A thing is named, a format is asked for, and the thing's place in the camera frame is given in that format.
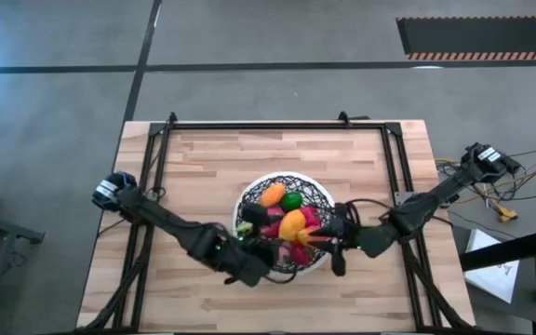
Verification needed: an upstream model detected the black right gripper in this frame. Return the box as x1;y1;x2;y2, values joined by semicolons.
313;202;365;278

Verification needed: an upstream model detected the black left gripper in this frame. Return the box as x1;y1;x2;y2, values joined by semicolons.
223;203;282;288

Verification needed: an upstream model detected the red tomato with green stem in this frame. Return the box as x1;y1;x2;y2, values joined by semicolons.
289;244;314;267

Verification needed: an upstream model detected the orange mango fruit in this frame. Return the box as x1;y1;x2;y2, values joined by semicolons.
277;208;307;242

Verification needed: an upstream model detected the yellow orange mango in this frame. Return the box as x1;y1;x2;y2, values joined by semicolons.
259;182;287;208

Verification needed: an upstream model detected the green lime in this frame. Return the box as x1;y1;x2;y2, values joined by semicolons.
279;191;304;213

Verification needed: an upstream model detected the dark woven wicker basket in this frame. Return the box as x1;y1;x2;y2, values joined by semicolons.
234;174;336;275

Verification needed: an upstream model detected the pink dragon fruit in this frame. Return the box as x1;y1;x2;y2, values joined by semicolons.
235;207;288;239

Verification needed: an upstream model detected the white round placemat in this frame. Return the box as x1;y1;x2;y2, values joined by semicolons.
232;170;337;276

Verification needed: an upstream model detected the white paper sheet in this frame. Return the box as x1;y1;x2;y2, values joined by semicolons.
462;228;521;304

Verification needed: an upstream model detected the grey side table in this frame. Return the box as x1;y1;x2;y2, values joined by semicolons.
0;208;46;335

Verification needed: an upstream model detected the black hazard striped floor ramp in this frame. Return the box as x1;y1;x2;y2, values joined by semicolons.
395;16;536;61

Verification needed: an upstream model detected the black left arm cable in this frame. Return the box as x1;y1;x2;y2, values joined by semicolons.
262;271;298;286

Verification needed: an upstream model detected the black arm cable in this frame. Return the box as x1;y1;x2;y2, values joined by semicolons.
262;271;298;286
341;198;393;222

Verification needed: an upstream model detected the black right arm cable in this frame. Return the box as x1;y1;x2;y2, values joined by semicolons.
341;198;393;222

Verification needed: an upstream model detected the black aluminium table frame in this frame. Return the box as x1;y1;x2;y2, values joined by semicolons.
75;111;475;334

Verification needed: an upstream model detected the yellow cable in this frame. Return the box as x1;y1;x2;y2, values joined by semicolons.
435;156;536;206

